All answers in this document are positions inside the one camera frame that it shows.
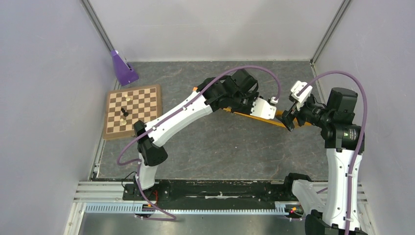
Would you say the wooden picture frame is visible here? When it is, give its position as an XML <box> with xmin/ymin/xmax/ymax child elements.
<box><xmin>192</xmin><ymin>87</ymin><xmax>312</xmax><ymax>128</ymax></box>

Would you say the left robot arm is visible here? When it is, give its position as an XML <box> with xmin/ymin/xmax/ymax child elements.
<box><xmin>134</xmin><ymin>69</ymin><xmax>259</xmax><ymax>200</ymax></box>

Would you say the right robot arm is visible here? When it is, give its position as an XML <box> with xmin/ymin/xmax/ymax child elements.
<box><xmin>280</xmin><ymin>82</ymin><xmax>365</xmax><ymax>235</ymax></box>

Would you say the black chess piece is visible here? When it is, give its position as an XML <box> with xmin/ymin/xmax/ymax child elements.
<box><xmin>120</xmin><ymin>108</ymin><xmax>129</xmax><ymax>117</ymax></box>

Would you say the wooden chessboard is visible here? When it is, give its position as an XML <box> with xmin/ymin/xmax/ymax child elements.
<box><xmin>102</xmin><ymin>84</ymin><xmax>162</xmax><ymax>140</ymax></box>

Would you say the purple plastic stand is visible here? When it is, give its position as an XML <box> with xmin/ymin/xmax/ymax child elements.
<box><xmin>110</xmin><ymin>50</ymin><xmax>139</xmax><ymax>86</ymax></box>

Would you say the white chess piece lower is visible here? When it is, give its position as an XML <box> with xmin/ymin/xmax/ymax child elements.
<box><xmin>119</xmin><ymin>118</ymin><xmax>127</xmax><ymax>126</ymax></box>

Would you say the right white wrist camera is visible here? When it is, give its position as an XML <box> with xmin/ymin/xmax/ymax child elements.
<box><xmin>289</xmin><ymin>81</ymin><xmax>313</xmax><ymax>111</ymax></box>

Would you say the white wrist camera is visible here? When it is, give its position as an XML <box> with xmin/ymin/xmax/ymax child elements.
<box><xmin>289</xmin><ymin>81</ymin><xmax>313</xmax><ymax>111</ymax></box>
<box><xmin>250</xmin><ymin>96</ymin><xmax>279</xmax><ymax>119</ymax></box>

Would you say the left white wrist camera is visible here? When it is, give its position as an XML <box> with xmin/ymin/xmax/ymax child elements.
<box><xmin>250</xmin><ymin>96</ymin><xmax>279</xmax><ymax>119</ymax></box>

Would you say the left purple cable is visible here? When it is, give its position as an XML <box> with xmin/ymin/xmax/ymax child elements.
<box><xmin>116</xmin><ymin>65</ymin><xmax>282</xmax><ymax>222</ymax></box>

